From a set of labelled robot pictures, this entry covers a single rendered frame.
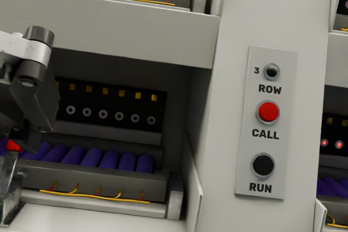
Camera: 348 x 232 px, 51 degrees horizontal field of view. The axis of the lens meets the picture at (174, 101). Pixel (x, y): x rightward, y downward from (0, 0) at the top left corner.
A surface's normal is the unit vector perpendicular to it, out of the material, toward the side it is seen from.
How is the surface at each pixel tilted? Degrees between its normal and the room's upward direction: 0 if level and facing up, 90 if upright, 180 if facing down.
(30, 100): 167
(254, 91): 90
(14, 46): 78
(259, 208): 90
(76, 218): 17
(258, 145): 90
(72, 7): 107
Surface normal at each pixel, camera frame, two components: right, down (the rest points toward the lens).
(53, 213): 0.14, -0.97
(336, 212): 0.03, 0.18
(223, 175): 0.07, -0.11
